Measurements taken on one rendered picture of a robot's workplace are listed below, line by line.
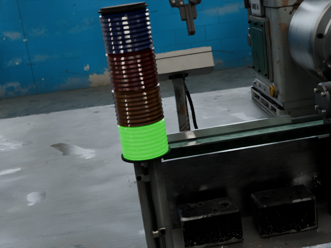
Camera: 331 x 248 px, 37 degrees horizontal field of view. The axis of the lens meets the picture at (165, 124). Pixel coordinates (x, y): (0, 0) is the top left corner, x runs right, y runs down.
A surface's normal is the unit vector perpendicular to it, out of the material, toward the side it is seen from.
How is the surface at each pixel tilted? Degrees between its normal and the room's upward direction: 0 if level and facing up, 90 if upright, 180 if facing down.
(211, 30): 90
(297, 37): 80
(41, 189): 0
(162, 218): 90
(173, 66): 67
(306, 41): 84
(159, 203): 90
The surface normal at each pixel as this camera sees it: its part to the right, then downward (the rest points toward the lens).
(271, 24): -0.99, 0.15
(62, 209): -0.14, -0.95
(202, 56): 0.03, -0.13
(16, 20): 0.00, 0.28
